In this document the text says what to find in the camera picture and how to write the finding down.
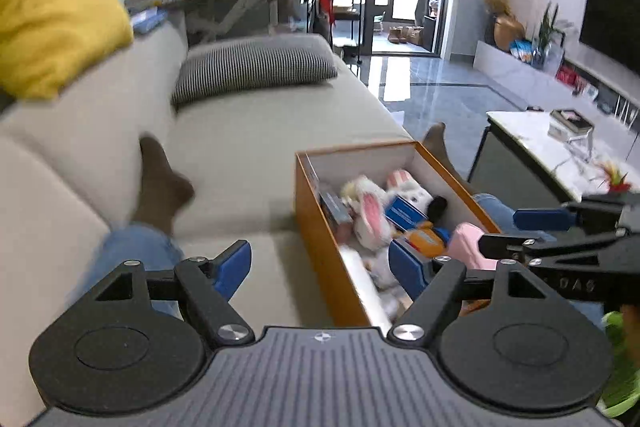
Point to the person's brown sock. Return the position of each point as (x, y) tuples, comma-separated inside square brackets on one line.
[(163, 191), (434, 142)]

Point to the white marble coffee table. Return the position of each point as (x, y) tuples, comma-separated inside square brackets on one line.
[(522, 164)]

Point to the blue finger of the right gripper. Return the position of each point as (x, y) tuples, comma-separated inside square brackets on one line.
[(558, 219)]

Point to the person's right brown sock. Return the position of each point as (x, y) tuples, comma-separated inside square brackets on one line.
[(434, 142)]

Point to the person's right jeans leg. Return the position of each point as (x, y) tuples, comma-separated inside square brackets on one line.
[(502, 215)]

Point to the person's left jeans leg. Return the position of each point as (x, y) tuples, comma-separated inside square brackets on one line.
[(135, 247)]

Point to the beige sofa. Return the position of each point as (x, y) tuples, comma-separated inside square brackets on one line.
[(70, 174)]

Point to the pink plush item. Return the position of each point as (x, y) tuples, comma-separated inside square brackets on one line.
[(463, 246)]

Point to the blue Ocean Park tag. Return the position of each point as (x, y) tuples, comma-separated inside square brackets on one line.
[(402, 215)]

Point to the orange storage box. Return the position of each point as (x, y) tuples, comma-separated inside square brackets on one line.
[(333, 167)]

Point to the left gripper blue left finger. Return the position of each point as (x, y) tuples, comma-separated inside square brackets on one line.
[(231, 268)]

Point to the black metal shelf rack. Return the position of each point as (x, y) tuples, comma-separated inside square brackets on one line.
[(340, 23)]

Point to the white tv cabinet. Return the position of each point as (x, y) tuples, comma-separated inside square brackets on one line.
[(540, 89)]

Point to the yellow blanket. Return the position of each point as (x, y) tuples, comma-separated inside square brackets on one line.
[(47, 44)]

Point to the black white checkered cushion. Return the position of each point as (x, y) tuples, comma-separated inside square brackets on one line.
[(253, 63)]

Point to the green plastic object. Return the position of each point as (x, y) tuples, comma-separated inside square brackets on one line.
[(621, 393)]

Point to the dark photo card box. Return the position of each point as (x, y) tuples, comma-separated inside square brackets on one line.
[(334, 209)]

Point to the book on coffee table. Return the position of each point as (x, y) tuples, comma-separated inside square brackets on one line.
[(567, 125)]

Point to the white pink crochet bunny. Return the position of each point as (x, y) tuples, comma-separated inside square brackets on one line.
[(367, 200)]

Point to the golden vase dried flowers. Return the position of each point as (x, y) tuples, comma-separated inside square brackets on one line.
[(503, 27)]

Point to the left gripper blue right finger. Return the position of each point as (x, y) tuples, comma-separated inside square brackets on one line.
[(409, 267)]

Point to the green potted plant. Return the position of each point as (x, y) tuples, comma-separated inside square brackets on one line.
[(546, 30)]

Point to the person's left brown sock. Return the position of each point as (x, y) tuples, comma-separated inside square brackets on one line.
[(163, 191)]

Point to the orange bear plush blue uniform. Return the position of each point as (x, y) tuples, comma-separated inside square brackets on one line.
[(429, 240)]

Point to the person's jeans leg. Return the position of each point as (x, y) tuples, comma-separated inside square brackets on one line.
[(135, 247), (502, 215)]

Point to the black television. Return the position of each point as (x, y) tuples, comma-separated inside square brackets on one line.
[(611, 27)]

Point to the red flower decoration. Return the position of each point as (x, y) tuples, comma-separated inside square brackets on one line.
[(614, 178)]

